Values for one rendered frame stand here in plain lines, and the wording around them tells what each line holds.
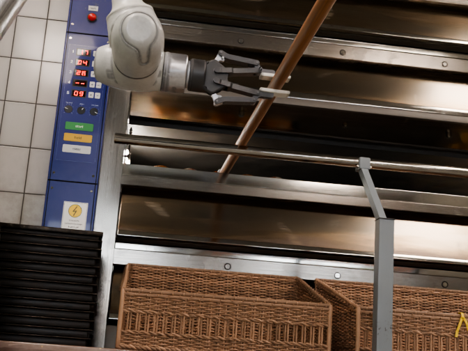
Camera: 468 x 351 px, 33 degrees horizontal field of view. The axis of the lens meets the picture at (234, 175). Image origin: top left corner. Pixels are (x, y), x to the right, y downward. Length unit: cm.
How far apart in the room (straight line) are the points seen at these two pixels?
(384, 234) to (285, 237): 61
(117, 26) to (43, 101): 110
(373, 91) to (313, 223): 51
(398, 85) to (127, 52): 144
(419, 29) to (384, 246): 111
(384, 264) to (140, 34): 87
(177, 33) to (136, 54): 116
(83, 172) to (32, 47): 47
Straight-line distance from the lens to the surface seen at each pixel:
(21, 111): 270
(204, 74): 182
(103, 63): 180
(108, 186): 262
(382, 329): 206
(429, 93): 291
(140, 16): 163
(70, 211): 258
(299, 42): 161
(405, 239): 274
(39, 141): 267
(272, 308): 210
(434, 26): 301
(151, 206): 262
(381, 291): 206
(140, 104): 265
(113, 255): 258
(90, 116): 265
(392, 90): 286
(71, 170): 260
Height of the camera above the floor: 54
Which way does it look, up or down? 14 degrees up
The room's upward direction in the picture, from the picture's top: 4 degrees clockwise
